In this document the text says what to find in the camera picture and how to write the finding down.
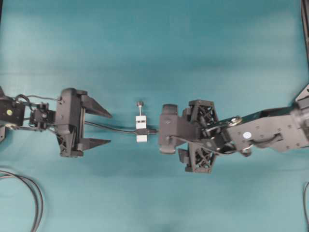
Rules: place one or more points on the black frame bar top right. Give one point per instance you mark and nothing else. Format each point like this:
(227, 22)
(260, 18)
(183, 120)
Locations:
(305, 20)

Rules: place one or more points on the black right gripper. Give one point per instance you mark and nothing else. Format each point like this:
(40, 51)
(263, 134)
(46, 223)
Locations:
(196, 158)

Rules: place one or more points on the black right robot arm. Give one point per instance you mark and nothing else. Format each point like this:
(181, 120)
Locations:
(280, 129)

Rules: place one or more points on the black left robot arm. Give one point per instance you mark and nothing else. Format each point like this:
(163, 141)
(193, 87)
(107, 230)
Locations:
(19, 113)

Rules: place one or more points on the white clamp fixture with screw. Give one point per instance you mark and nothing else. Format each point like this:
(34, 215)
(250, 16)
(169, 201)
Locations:
(141, 125)

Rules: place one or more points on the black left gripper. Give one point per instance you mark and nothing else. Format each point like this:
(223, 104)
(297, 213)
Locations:
(68, 125)

